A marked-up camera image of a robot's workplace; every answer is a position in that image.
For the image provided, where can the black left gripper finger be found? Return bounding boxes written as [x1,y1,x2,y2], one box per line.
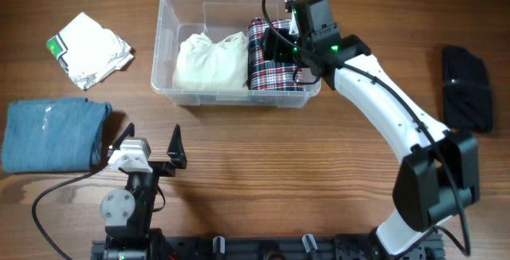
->
[108,123,135,151]
[167,124,187,169]

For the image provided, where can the plaid shirt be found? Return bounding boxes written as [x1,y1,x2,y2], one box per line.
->
[248,18,303,91]

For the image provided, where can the blue jeans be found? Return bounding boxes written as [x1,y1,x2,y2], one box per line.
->
[1,98,112,174]

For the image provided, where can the white printed shirt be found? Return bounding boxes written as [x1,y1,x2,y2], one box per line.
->
[45,13,134,90]

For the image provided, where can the cream cloth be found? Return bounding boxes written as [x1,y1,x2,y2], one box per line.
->
[172,32,249,90]

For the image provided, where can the black garment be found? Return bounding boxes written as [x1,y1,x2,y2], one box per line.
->
[441,45,494,133]

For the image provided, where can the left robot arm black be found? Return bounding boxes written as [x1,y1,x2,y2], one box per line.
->
[90,123,187,260]

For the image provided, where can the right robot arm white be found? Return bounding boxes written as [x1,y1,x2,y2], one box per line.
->
[262,0,481,259]

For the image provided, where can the clear plastic storage bin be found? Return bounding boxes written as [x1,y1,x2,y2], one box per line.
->
[151,0,321,108]

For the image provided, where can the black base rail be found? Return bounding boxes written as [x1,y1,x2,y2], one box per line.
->
[90,233,445,260]

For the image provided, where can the black left camera cable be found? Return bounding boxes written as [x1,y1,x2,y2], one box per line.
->
[31,170,96,260]

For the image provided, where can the black camera cable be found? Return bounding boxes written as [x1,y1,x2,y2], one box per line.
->
[261,0,473,258]
[31,170,96,260]

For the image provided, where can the black right camera cable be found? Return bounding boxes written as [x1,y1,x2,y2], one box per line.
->
[261,0,473,258]

